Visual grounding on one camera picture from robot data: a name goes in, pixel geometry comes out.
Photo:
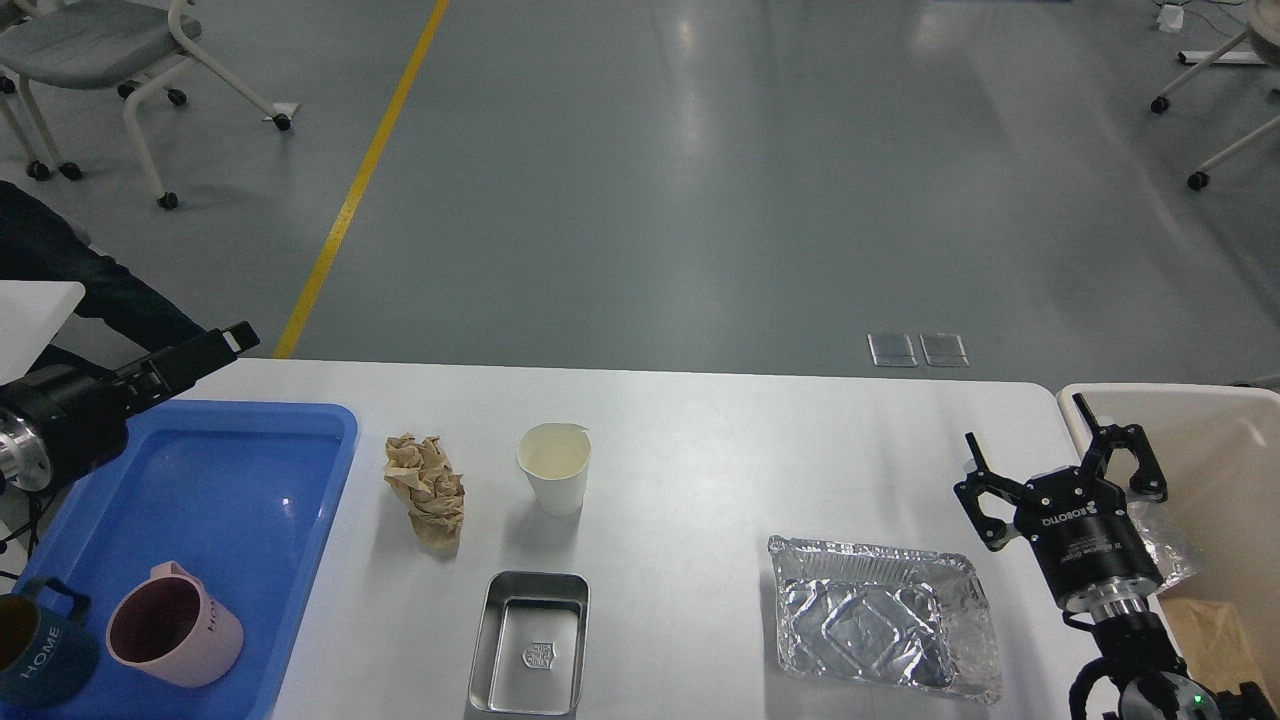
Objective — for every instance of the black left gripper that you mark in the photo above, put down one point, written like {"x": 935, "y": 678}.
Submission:
{"x": 61, "y": 422}

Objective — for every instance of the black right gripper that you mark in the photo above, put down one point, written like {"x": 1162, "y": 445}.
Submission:
{"x": 1076, "y": 521}

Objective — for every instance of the aluminium foil tray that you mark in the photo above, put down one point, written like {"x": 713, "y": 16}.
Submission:
{"x": 870, "y": 614}

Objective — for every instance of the pink mug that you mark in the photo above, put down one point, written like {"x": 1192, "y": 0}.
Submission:
{"x": 172, "y": 628}

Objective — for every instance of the stainless steel rectangular container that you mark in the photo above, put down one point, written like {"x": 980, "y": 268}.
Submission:
{"x": 530, "y": 646}

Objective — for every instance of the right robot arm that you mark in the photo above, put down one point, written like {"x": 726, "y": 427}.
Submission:
{"x": 1136, "y": 651}

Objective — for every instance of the white side table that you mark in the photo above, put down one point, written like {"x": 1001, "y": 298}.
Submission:
{"x": 32, "y": 312}

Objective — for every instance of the blue plastic tray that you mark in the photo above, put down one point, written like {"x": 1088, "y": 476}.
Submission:
{"x": 243, "y": 494}

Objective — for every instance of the beige plastic bin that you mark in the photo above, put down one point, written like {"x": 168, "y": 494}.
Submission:
{"x": 1219, "y": 448}

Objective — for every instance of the person in white sweater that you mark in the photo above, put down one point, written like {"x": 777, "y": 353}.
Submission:
{"x": 39, "y": 245}

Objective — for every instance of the brown paper in bin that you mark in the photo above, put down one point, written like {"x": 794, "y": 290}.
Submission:
{"x": 1219, "y": 651}

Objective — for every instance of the right floor socket plate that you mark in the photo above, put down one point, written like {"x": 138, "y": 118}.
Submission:
{"x": 944, "y": 350}

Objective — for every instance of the floor socket plate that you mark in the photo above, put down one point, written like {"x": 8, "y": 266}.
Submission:
{"x": 892, "y": 350}
{"x": 944, "y": 350}

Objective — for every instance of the left floor socket plate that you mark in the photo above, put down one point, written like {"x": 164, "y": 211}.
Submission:
{"x": 892, "y": 350}

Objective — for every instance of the crumpled brown paper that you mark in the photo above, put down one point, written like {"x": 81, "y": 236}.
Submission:
{"x": 422, "y": 477}

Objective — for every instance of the dark blue HOME mug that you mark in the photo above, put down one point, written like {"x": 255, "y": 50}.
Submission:
{"x": 46, "y": 657}

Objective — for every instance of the grey office chair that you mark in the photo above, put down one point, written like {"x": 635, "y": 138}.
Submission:
{"x": 92, "y": 45}

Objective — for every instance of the white paper cup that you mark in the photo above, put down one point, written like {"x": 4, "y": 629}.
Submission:
{"x": 555, "y": 458}

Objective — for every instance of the white power adapter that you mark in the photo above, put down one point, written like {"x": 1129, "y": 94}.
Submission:
{"x": 1170, "y": 18}

